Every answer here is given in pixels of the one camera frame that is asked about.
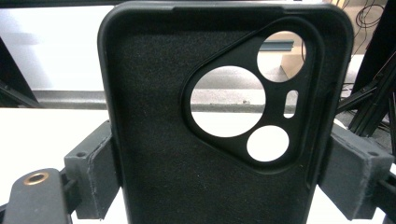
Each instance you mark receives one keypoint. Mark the black diagonal frame strut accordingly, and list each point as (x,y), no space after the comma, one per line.
(370,102)
(15,90)

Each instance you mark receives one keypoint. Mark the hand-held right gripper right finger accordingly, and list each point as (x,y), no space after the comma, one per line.
(351,174)

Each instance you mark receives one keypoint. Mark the white cabinet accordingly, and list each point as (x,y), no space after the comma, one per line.
(53,49)

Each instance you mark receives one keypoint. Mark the black phone case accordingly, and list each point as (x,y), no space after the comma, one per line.
(155,124)

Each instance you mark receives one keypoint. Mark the black curtain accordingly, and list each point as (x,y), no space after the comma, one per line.
(381,40)

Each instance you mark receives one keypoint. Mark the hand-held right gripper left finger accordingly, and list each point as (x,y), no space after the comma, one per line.
(84,174)

